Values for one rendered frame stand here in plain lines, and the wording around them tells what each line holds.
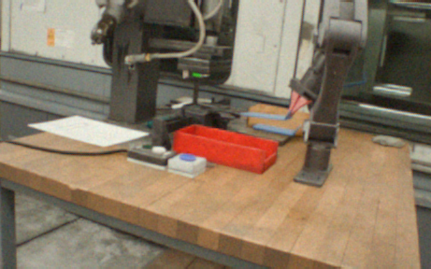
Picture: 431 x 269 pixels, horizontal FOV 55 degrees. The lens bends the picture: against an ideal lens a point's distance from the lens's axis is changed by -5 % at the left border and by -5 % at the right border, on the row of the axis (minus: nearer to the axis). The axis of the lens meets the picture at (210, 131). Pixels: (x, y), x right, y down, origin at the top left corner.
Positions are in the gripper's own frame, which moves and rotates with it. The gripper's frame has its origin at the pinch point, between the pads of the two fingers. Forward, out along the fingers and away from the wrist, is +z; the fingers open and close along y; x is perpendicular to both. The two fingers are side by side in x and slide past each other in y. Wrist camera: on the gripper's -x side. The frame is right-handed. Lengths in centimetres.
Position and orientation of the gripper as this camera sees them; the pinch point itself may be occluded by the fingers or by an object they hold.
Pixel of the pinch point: (290, 113)
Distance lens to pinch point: 126.0
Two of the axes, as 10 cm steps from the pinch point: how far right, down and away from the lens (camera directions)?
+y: -7.4, -6.0, 3.0
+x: -4.6, 1.2, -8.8
